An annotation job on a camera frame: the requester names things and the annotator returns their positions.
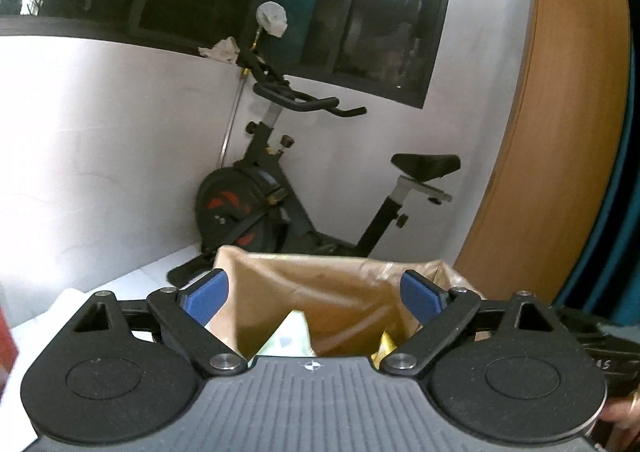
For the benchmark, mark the thin metal rod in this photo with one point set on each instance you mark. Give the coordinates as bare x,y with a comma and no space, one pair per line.
232,119

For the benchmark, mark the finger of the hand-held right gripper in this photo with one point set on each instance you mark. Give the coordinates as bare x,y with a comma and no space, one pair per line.
585,324

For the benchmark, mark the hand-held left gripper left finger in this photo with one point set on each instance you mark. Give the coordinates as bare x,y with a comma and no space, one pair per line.
209,299

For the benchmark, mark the crumpled white cloth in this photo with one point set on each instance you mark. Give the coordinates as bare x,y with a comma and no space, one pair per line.
220,50

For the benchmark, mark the person's right hand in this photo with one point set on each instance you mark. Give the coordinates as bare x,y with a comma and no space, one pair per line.
625,413

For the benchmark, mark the wooden board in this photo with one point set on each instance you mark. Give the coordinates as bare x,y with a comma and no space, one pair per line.
560,132

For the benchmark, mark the brown cardboard box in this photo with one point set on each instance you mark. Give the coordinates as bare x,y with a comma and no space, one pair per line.
325,292

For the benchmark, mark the white green snack packet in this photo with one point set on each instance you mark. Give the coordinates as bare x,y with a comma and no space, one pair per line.
292,337

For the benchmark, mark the yellow snack packet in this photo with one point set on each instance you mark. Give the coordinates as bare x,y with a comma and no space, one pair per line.
386,347

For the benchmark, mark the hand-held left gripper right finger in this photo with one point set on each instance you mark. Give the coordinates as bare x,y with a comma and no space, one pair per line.
419,299

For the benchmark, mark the red box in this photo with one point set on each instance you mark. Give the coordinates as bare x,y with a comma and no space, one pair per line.
6,339

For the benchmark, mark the black exercise bike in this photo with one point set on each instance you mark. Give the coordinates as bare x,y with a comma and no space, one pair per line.
260,212

